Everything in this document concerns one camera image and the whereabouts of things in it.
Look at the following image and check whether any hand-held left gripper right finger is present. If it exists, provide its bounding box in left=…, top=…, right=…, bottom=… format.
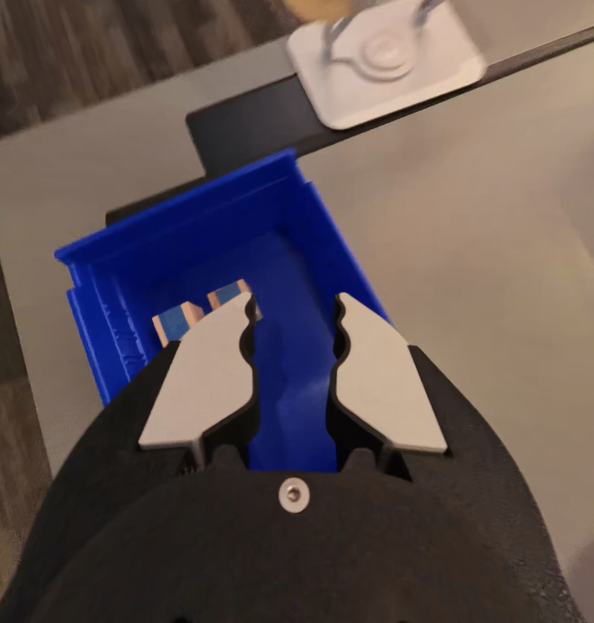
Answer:
left=326, top=292, right=448, bottom=470

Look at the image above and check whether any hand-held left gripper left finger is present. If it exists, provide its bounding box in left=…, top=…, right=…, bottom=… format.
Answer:
left=138, top=291, right=261, bottom=470

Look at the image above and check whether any group of taped wooden cubes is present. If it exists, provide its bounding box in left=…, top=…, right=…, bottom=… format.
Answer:
left=152, top=278, right=264, bottom=347

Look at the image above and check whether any white stand base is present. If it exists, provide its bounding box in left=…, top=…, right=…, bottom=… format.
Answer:
left=286, top=0, right=488, bottom=131

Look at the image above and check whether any blue plastic bin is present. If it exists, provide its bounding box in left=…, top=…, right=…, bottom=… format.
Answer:
left=54, top=147, right=392, bottom=473

